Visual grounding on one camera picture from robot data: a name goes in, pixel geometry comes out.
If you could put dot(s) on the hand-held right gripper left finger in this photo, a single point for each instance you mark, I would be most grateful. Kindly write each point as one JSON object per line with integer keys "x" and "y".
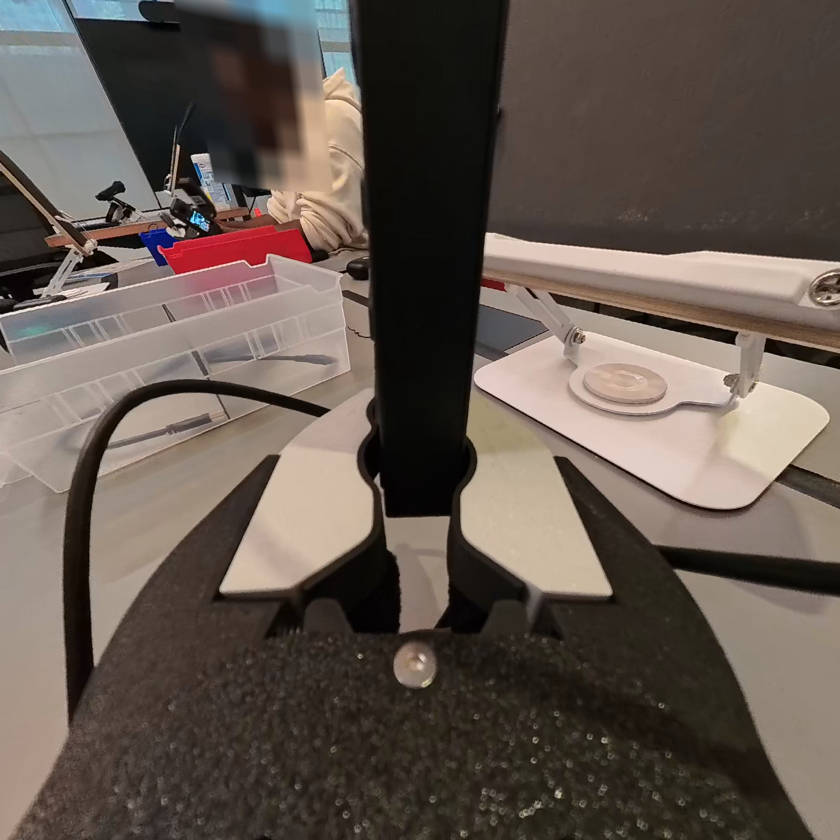
{"x": 308, "y": 512}

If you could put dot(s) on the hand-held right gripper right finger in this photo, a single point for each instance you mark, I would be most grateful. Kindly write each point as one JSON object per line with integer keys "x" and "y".
{"x": 525, "y": 518}

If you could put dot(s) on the black 7-port USB hub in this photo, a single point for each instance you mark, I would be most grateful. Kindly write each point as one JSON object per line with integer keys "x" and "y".
{"x": 197, "y": 387}

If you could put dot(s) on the grey desk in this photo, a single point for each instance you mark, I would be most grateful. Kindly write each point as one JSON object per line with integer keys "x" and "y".
{"x": 197, "y": 499}

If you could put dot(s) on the white stand with wooden board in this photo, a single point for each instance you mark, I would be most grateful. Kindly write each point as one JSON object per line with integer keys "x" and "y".
{"x": 72, "y": 237}
{"x": 656, "y": 459}

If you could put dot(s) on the clear plastic storage bin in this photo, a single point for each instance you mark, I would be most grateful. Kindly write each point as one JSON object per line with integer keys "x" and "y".
{"x": 262, "y": 289}

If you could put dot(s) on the black computer mouse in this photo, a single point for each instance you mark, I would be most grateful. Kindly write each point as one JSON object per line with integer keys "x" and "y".
{"x": 359, "y": 268}

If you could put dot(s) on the red plastic bin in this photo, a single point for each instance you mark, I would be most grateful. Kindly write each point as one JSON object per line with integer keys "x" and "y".
{"x": 229, "y": 246}

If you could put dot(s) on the small blue bin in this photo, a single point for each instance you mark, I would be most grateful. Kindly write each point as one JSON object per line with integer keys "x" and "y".
{"x": 152, "y": 246}

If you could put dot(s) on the black device with screen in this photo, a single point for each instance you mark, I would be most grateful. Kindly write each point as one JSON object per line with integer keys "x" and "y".
{"x": 193, "y": 220}

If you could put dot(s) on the brown wooden table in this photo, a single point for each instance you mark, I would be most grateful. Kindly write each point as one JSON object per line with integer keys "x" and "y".
{"x": 131, "y": 226}

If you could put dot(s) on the white container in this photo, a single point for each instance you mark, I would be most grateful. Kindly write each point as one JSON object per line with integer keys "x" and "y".
{"x": 200, "y": 167}

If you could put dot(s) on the black pad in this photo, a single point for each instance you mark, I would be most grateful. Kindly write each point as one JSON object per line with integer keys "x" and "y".
{"x": 656, "y": 118}

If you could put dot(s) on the black monitor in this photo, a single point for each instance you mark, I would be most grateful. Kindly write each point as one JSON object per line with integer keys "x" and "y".
{"x": 131, "y": 85}

